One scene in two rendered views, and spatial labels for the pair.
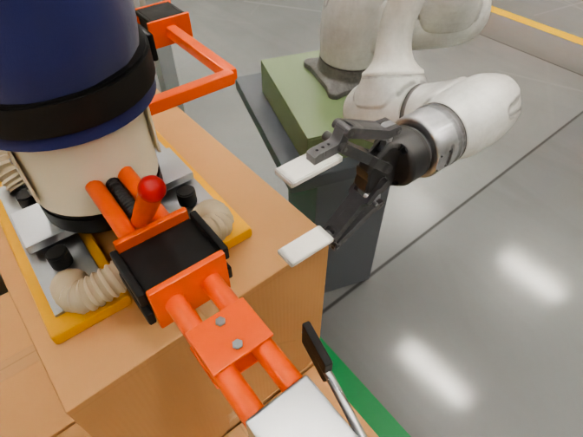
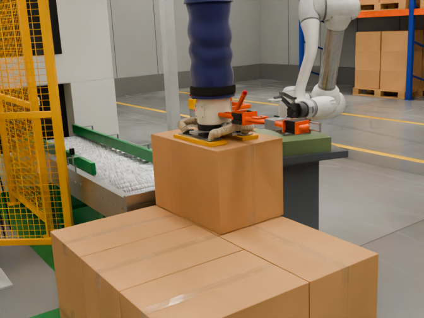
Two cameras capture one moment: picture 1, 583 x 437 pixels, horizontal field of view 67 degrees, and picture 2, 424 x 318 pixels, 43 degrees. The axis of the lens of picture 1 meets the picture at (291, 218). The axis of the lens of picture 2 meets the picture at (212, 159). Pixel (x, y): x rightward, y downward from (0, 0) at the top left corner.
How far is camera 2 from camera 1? 2.18 m
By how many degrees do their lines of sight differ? 34
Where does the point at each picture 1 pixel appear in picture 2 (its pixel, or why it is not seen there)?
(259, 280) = (262, 141)
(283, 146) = not seen: hidden behind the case
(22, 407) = (163, 224)
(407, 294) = not seen: hidden behind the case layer
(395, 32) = (298, 91)
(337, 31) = (284, 109)
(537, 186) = not seen: outside the picture
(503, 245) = (406, 251)
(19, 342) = (156, 215)
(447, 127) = (310, 101)
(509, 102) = (330, 100)
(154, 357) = (235, 148)
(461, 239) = (379, 250)
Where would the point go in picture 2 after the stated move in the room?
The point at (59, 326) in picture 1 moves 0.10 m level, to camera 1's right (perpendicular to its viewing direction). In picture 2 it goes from (211, 142) to (232, 141)
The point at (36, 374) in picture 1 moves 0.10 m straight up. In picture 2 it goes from (166, 220) to (164, 201)
